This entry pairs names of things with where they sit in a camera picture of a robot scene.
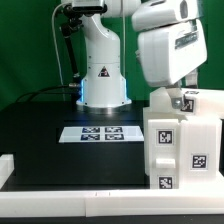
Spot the white front fence rail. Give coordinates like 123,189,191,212
0,189,224,218

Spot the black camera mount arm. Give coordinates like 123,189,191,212
60,4,82,81

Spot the white cable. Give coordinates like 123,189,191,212
51,1,73,86

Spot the white left fence piece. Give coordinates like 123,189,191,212
0,154,14,189

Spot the white cabinet top block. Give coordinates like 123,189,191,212
150,87,224,119

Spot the black cable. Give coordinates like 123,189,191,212
14,84,82,103

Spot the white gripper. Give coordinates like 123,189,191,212
138,19,207,108

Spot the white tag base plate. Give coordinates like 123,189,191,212
59,126,144,143

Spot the white cabinet door panel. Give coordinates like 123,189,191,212
148,119,180,189

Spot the white cabinet body box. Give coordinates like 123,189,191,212
143,108,222,189

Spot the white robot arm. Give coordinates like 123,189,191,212
61,0,207,113

